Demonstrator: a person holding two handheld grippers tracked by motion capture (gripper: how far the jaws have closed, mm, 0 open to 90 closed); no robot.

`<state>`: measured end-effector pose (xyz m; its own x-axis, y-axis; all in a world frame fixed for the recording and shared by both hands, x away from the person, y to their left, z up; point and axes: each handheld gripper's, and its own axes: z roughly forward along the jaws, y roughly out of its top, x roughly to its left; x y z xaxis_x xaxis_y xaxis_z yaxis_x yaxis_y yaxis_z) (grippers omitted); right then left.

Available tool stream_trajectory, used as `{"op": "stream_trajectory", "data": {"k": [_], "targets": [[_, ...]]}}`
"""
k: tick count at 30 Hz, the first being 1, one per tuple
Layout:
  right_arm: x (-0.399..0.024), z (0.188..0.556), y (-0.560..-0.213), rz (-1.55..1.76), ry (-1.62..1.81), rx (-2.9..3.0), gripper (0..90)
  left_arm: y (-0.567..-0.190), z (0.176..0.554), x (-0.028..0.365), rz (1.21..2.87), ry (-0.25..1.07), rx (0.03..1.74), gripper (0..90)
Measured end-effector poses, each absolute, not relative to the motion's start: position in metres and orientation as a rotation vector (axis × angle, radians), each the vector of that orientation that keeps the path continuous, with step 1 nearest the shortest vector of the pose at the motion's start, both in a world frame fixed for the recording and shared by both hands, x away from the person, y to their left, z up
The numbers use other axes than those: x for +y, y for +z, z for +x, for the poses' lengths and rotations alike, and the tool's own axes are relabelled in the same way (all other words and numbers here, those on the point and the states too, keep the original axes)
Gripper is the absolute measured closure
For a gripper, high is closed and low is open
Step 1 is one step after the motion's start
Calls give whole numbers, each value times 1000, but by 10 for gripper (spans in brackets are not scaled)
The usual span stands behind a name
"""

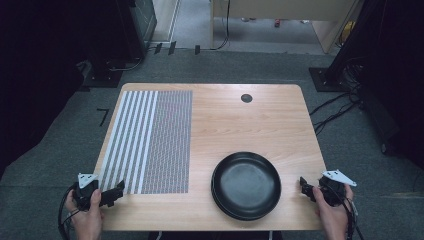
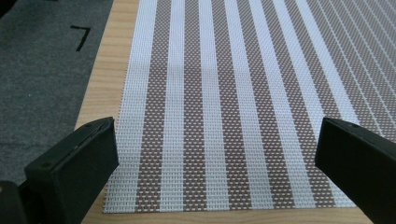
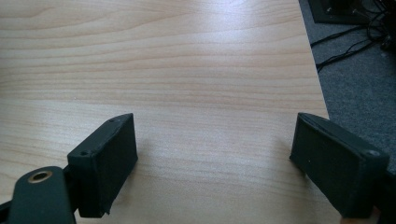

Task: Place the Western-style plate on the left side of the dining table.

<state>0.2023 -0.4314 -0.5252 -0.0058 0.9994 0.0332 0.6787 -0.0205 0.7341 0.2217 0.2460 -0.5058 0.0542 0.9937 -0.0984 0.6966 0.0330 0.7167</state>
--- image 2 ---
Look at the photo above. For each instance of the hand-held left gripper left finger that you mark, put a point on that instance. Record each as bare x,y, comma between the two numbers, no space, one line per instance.
74,168

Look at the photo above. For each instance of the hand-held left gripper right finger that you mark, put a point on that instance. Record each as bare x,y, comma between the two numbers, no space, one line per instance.
361,165

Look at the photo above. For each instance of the black tape mark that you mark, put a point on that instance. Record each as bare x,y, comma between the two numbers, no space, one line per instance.
81,36

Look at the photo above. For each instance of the brown white striped woven placemat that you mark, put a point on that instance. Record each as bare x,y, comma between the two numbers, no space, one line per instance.
230,102

